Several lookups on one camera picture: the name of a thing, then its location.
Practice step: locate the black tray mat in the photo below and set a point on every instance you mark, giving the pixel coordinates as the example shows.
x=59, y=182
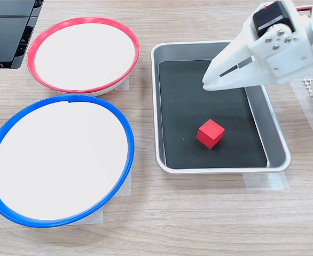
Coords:
x=183, y=106

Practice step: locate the white plate with red rim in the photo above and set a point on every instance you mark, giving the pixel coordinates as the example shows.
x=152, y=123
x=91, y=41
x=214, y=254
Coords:
x=84, y=56

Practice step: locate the translucent tape piece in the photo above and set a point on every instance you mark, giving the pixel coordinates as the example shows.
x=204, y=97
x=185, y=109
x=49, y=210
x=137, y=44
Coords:
x=266, y=182
x=125, y=186
x=97, y=216
x=125, y=84

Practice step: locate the steel tray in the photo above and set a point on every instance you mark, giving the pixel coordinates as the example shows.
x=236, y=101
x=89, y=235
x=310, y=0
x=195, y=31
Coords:
x=274, y=138

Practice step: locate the white plate with blue rim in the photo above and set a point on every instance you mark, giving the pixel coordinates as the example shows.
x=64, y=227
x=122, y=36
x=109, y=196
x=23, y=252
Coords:
x=60, y=160

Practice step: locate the small red cube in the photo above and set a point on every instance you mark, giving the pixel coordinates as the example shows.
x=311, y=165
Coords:
x=210, y=133

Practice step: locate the black electronic device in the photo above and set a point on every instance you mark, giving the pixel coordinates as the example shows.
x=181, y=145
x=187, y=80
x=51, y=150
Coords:
x=4, y=34

